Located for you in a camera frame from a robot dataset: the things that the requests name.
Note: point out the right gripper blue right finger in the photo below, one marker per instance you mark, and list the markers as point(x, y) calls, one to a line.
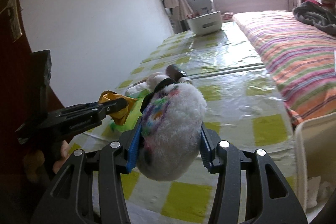
point(206, 148)

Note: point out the person's left hand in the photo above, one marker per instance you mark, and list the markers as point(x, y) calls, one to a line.
point(50, 160)

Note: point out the yellow foil snack wrapper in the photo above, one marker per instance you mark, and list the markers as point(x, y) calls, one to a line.
point(120, 111)

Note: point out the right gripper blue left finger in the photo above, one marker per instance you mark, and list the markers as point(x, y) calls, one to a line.
point(131, 147)

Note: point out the striped colourful bed sheet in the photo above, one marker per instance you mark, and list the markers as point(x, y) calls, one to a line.
point(299, 57)

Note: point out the white plastic trash bin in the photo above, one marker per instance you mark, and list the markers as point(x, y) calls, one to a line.
point(315, 155)

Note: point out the white round pot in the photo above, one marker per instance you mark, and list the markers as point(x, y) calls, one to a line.
point(206, 24)

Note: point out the dark red wooden door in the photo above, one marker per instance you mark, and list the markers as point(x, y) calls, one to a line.
point(22, 180)

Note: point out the dark grey blanket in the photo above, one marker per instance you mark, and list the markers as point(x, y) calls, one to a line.
point(314, 15)

